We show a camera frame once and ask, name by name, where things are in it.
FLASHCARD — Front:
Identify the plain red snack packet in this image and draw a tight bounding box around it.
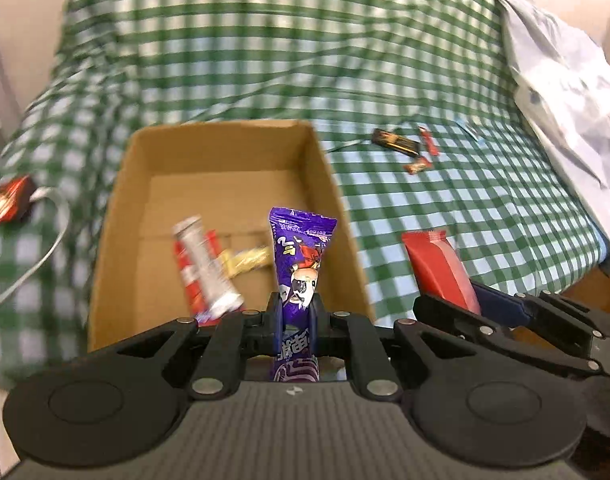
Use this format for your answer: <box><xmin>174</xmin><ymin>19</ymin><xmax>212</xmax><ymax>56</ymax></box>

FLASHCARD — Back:
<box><xmin>401</xmin><ymin>230</ymin><xmax>482</xmax><ymax>316</ymax></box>

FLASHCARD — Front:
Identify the purple snack packet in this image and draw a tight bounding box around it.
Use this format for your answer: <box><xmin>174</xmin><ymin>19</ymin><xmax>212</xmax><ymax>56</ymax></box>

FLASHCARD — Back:
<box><xmin>269</xmin><ymin>207</ymin><xmax>337</xmax><ymax>383</ymax></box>

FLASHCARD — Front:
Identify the pale blue cloth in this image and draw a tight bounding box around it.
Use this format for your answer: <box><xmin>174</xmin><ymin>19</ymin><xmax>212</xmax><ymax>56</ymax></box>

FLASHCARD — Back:
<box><xmin>460</xmin><ymin>0</ymin><xmax>610</xmax><ymax>261</ymax></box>

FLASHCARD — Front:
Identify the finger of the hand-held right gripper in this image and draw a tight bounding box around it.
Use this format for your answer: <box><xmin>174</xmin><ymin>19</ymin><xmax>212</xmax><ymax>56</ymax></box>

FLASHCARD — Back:
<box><xmin>472</xmin><ymin>282</ymin><xmax>610</xmax><ymax>338</ymax></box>
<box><xmin>414</xmin><ymin>294</ymin><xmax>601</xmax><ymax>378</ymax></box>

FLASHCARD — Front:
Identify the green checked blanket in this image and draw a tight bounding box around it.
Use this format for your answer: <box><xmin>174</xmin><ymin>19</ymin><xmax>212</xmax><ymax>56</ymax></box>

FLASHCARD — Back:
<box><xmin>0</xmin><ymin>0</ymin><xmax>610</xmax><ymax>391</ymax></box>

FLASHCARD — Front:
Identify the red snack stick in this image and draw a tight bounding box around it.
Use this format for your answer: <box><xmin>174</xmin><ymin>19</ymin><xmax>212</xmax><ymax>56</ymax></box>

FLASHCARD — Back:
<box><xmin>418</xmin><ymin>126</ymin><xmax>438</xmax><ymax>156</ymax></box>

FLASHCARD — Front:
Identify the black and gold snack packet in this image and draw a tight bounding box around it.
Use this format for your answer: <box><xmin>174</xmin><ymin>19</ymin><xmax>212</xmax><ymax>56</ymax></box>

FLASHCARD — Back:
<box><xmin>372</xmin><ymin>129</ymin><xmax>420</xmax><ymax>155</ymax></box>

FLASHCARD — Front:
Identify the white cable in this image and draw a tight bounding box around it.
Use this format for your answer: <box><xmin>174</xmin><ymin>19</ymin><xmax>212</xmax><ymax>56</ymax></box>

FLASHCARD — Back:
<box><xmin>0</xmin><ymin>187</ymin><xmax>70</xmax><ymax>311</ymax></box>

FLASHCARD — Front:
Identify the cardboard box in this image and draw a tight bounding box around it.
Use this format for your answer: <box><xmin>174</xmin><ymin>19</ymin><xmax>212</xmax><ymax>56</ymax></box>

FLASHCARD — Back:
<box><xmin>87</xmin><ymin>120</ymin><xmax>376</xmax><ymax>353</ymax></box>

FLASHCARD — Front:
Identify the yellow snack packet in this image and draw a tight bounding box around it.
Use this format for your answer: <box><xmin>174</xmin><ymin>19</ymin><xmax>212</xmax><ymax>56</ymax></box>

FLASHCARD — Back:
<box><xmin>219</xmin><ymin>246</ymin><xmax>272</xmax><ymax>277</ymax></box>

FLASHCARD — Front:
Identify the silver and red snack packet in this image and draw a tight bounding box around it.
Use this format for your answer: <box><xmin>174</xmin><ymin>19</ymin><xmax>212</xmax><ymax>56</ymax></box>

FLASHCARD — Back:
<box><xmin>172</xmin><ymin>216</ymin><xmax>243</xmax><ymax>318</ymax></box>

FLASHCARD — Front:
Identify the small blue snack packet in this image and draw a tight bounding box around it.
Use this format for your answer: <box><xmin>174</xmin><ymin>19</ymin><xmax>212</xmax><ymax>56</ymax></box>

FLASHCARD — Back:
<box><xmin>455</xmin><ymin>119</ymin><xmax>486</xmax><ymax>146</ymax></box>

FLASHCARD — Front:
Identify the red snack packet white print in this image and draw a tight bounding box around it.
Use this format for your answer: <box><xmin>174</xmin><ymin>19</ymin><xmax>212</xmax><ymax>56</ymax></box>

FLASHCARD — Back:
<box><xmin>174</xmin><ymin>230</ymin><xmax>222</xmax><ymax>311</ymax></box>

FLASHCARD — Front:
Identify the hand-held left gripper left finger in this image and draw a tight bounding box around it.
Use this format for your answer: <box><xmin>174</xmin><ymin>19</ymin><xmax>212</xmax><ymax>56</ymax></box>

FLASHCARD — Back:
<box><xmin>115</xmin><ymin>292</ymin><xmax>281</xmax><ymax>401</ymax></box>

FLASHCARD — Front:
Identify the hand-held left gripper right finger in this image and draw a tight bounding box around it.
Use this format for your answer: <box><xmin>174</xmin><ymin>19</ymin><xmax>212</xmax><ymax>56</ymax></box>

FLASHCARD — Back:
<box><xmin>312</xmin><ymin>295</ymin><xmax>466</xmax><ymax>401</ymax></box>

